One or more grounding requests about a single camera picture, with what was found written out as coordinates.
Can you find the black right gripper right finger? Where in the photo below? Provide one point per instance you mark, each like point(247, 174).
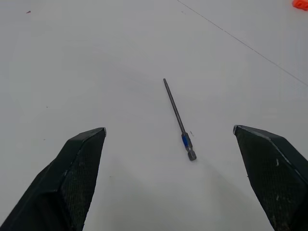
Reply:
point(272, 178)

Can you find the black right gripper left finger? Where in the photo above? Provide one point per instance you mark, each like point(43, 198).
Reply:
point(60, 187)

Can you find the long screwdriver bit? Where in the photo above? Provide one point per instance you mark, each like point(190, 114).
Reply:
point(179, 120)

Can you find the orange toy brick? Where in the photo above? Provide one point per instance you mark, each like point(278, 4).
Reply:
point(300, 4)

